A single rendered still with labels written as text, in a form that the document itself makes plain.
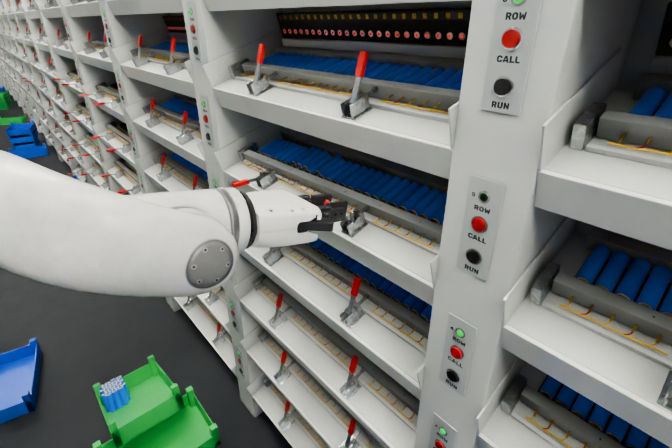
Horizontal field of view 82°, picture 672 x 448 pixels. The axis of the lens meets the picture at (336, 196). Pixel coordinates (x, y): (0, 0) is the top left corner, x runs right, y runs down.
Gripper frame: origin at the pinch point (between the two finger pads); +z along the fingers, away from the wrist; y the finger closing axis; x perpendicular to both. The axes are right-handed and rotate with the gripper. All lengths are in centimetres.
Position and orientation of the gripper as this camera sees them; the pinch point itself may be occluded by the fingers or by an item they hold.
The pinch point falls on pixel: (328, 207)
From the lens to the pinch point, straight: 59.2
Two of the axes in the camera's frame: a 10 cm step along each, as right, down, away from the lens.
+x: 1.5, -9.5, -2.8
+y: 6.7, 3.0, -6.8
